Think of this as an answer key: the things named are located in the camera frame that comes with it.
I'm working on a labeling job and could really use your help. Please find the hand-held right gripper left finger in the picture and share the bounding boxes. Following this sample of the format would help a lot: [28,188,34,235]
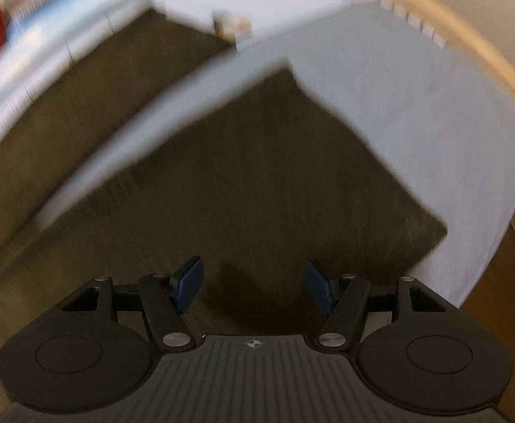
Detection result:
[62,256,205,354]

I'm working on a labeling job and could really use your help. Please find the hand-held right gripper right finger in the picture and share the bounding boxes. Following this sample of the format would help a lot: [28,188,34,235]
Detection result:
[305,259,450,354]

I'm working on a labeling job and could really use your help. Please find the brown corduroy pants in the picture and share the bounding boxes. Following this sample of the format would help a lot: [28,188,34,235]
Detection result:
[0,6,449,349]

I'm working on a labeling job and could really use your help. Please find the white printed bed sheet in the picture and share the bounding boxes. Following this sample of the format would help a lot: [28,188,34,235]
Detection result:
[0,0,515,313]

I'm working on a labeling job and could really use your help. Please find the wooden bed frame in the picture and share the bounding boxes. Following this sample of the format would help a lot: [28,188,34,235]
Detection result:
[323,0,515,151]

